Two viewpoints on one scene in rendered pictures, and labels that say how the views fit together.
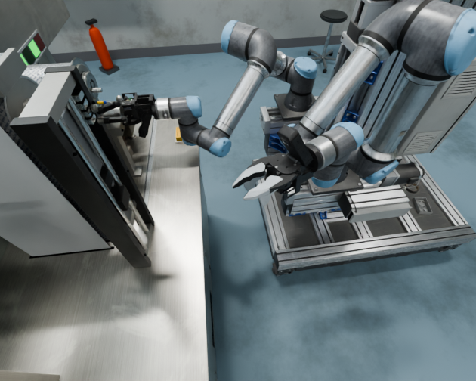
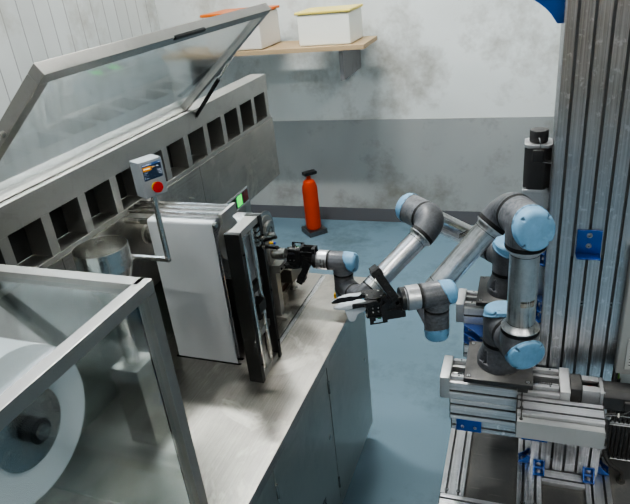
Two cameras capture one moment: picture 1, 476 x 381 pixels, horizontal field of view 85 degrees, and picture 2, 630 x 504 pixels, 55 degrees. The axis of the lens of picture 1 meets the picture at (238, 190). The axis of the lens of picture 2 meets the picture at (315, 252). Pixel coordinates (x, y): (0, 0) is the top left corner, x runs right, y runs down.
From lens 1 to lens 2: 131 cm
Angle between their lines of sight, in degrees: 34
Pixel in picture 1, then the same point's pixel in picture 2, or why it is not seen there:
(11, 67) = (230, 211)
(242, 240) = (409, 485)
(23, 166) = (213, 265)
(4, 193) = (194, 283)
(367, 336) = not seen: outside the picture
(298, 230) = (489, 479)
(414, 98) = (516, 269)
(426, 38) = (505, 221)
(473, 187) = not seen: outside the picture
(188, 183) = (326, 333)
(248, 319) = not seen: outside the picture
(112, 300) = (224, 395)
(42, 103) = (239, 228)
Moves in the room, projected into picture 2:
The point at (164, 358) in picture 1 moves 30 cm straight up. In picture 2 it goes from (246, 438) to (229, 354)
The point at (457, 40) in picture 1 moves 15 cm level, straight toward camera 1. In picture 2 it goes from (515, 224) to (471, 238)
